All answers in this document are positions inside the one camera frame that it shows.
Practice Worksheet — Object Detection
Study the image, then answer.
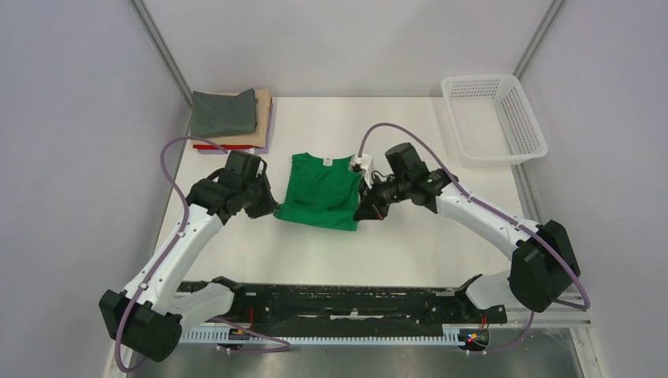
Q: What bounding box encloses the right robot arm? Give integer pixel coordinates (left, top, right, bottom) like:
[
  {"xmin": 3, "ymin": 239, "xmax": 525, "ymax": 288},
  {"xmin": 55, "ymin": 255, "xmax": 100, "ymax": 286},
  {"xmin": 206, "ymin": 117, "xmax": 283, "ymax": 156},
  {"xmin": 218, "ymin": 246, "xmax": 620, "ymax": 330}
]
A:
[{"xmin": 350, "ymin": 143, "xmax": 580, "ymax": 321}]

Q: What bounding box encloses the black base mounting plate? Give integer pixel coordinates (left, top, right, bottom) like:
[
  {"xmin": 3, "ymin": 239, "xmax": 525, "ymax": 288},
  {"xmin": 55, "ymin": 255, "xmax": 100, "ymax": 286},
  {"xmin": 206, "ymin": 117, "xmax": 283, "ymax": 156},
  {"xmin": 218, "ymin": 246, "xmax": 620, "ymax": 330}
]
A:
[{"xmin": 177, "ymin": 281, "xmax": 508, "ymax": 338}]

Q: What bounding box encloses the left aluminium corner post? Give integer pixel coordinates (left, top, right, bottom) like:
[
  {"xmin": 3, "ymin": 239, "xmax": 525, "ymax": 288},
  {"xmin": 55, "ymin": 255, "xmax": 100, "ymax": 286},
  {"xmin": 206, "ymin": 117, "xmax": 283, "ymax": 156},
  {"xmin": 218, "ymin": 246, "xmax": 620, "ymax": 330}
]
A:
[{"xmin": 128, "ymin": 0, "xmax": 193, "ymax": 106}]

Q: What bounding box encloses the white slotted cable duct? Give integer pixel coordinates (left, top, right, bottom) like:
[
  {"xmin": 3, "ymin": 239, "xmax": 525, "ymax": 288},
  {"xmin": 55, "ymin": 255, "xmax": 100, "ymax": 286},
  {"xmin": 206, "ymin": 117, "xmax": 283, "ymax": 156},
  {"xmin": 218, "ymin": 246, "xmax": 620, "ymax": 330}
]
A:
[{"xmin": 180, "ymin": 324, "xmax": 489, "ymax": 348}]

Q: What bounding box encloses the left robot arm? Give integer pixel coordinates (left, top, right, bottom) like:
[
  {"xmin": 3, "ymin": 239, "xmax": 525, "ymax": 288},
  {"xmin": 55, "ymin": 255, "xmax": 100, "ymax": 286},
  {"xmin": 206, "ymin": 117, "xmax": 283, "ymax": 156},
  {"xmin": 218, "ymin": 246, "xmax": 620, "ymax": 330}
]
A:
[{"xmin": 98, "ymin": 151, "xmax": 279, "ymax": 362}]

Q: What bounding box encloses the aluminium frame rail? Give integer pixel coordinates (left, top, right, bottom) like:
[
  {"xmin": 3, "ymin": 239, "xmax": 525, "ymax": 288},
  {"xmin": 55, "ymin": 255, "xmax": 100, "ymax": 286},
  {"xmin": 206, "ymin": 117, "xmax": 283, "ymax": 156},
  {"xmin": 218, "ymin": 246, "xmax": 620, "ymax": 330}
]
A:
[{"xmin": 505, "ymin": 303, "xmax": 592, "ymax": 328}]

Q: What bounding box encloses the grey folded t-shirt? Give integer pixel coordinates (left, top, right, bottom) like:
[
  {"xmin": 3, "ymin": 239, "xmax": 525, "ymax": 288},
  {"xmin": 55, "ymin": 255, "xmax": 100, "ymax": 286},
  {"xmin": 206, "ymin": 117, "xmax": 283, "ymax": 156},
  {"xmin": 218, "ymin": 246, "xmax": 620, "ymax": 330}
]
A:
[{"xmin": 190, "ymin": 88, "xmax": 258, "ymax": 138}]

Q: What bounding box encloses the right aluminium corner post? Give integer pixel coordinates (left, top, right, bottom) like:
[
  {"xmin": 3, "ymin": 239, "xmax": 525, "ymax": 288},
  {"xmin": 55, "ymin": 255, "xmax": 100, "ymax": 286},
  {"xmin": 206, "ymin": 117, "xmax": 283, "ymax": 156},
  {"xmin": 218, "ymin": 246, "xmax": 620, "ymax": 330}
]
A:
[{"xmin": 513, "ymin": 0, "xmax": 567, "ymax": 81}]

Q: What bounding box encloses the aluminium corner post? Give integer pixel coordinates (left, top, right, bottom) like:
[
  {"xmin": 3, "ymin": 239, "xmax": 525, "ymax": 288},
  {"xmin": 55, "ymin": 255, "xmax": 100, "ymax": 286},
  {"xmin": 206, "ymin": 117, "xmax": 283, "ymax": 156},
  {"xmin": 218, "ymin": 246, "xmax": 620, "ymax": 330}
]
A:
[
  {"xmin": 513, "ymin": 0, "xmax": 567, "ymax": 81},
  {"xmin": 128, "ymin": 0, "xmax": 193, "ymax": 106}
]

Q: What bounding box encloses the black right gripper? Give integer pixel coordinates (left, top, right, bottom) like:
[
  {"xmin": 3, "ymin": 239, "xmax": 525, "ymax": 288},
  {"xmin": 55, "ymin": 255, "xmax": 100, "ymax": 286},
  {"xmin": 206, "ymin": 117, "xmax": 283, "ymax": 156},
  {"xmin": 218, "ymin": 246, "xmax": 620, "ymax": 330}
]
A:
[{"xmin": 354, "ymin": 172, "xmax": 410, "ymax": 221}]

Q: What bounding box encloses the beige folded t-shirt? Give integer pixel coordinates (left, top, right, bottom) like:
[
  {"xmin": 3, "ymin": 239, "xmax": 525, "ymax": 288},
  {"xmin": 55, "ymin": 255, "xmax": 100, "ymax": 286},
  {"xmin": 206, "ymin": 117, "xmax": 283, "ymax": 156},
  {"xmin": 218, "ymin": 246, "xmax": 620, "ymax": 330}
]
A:
[{"xmin": 205, "ymin": 88, "xmax": 273, "ymax": 147}]

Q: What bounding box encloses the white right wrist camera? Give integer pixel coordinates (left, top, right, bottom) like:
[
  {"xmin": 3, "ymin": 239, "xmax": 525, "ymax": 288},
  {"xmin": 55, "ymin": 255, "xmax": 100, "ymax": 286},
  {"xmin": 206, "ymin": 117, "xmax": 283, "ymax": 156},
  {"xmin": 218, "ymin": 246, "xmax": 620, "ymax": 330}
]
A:
[{"xmin": 349, "ymin": 154, "xmax": 373, "ymax": 188}]

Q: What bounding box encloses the green t-shirt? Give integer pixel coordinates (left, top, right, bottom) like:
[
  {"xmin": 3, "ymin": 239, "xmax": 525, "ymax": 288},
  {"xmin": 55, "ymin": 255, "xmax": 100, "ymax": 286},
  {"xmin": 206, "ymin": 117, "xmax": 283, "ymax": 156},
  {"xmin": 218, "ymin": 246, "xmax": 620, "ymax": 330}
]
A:
[{"xmin": 274, "ymin": 152, "xmax": 362, "ymax": 232}]

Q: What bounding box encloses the white plastic basket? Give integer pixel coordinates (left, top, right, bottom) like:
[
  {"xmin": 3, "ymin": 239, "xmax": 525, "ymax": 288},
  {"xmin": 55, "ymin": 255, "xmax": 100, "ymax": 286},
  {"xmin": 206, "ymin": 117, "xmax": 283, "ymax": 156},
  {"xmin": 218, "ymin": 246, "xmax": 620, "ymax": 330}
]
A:
[{"xmin": 441, "ymin": 73, "xmax": 548, "ymax": 168}]

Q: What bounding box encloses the red folded t-shirt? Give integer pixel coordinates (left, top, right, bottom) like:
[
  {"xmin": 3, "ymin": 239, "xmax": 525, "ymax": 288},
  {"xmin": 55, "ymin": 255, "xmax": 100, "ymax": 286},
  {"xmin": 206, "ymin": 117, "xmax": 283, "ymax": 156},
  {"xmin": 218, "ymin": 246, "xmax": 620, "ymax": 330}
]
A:
[{"xmin": 192, "ymin": 144, "xmax": 257, "ymax": 152}]

